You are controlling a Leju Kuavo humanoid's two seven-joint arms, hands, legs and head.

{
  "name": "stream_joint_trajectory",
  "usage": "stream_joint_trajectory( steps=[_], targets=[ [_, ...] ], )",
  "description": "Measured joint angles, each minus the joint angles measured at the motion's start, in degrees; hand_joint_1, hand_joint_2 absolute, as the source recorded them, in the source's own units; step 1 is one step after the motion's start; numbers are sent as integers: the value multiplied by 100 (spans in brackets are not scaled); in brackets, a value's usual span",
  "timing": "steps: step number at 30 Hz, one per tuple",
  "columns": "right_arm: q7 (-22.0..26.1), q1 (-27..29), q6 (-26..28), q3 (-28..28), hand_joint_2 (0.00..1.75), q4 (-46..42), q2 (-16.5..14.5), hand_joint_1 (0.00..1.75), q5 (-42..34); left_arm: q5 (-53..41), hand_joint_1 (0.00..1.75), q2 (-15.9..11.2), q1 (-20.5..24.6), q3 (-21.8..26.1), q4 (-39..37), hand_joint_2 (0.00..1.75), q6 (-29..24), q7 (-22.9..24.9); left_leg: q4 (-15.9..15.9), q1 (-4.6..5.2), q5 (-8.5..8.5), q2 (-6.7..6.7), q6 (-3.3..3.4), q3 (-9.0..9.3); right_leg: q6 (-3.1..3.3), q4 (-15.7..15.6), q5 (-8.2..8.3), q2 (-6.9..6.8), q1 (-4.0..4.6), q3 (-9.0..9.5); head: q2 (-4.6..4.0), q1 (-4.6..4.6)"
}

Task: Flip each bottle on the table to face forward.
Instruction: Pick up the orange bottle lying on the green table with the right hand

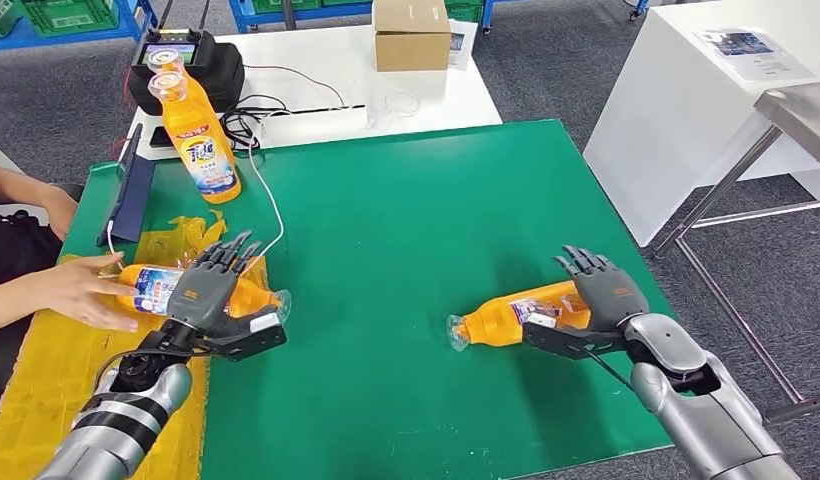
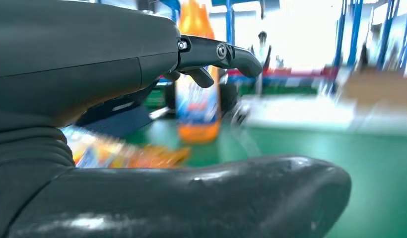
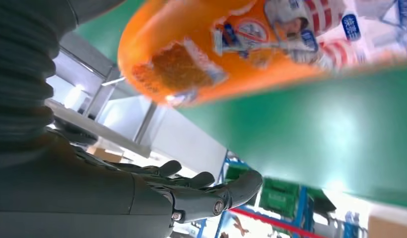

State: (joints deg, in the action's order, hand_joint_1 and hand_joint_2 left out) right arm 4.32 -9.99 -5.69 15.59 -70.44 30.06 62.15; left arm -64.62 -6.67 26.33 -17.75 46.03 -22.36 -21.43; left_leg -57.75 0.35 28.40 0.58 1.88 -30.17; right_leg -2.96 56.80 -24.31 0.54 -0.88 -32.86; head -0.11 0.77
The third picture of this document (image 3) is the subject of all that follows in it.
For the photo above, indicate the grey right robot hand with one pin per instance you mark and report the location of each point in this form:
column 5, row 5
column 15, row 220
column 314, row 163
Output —
column 75, row 197

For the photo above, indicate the steel table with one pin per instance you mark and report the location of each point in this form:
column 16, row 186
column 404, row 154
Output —
column 101, row 131

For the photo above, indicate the white desk with side panel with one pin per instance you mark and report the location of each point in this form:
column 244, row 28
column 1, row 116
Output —
column 190, row 144

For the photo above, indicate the green plastic crate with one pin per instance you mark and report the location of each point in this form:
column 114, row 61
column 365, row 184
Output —
column 279, row 197
column 238, row 172

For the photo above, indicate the red pole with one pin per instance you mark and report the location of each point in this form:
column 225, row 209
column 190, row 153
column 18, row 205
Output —
column 272, row 222

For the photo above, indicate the blue metal shelf rack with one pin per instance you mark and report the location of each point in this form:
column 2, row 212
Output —
column 302, row 203

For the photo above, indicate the cardboard box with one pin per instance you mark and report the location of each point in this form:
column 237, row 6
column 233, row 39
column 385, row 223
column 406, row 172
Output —
column 391, row 228

